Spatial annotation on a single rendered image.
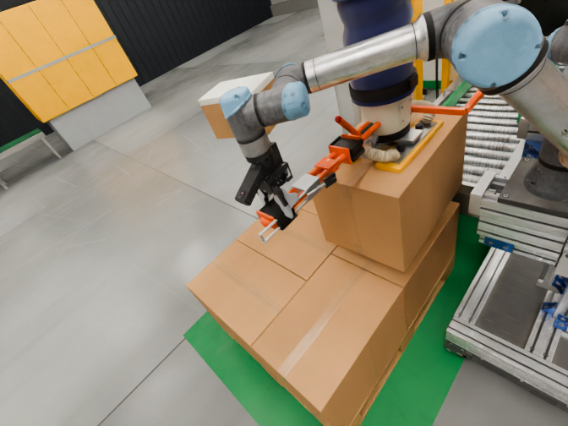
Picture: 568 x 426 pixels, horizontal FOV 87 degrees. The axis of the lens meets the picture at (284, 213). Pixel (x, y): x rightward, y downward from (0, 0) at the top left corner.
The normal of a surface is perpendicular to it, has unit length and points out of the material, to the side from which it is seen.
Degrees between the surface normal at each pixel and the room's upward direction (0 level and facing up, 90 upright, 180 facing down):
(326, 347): 0
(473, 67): 84
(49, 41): 90
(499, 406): 0
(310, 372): 0
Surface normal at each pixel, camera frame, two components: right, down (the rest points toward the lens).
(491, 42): -0.24, 0.61
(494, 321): -0.29, -0.72
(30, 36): 0.69, 0.29
